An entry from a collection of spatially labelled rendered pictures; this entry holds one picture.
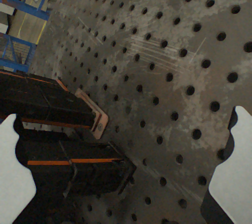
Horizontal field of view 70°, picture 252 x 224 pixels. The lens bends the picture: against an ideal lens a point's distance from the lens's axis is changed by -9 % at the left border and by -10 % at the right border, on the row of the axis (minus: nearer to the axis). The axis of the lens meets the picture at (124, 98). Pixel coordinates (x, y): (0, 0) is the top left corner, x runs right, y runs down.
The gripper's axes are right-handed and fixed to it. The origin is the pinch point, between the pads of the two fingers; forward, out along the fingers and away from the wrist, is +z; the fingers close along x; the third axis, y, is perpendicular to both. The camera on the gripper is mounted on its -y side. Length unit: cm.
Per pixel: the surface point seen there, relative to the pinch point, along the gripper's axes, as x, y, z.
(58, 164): -10.6, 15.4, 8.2
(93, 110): -8.7, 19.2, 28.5
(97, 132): -7.9, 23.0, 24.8
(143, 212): 1.8, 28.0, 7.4
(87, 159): -7.2, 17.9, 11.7
